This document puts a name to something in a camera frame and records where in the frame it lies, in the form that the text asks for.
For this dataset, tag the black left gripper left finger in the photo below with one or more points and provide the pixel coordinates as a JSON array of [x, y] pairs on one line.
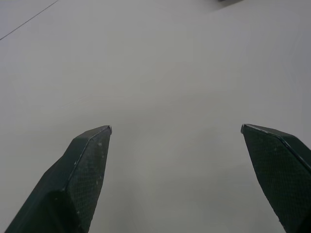
[[73, 184]]

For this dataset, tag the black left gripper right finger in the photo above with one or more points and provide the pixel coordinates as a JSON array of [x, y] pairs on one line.
[[279, 174]]

